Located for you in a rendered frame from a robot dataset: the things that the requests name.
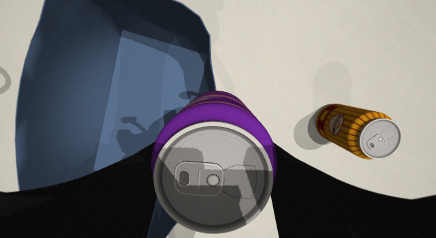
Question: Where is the yellow and red drink can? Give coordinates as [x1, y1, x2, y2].
[315, 104, 402, 160]

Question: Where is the purple drink can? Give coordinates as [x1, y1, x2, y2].
[151, 91, 277, 234]

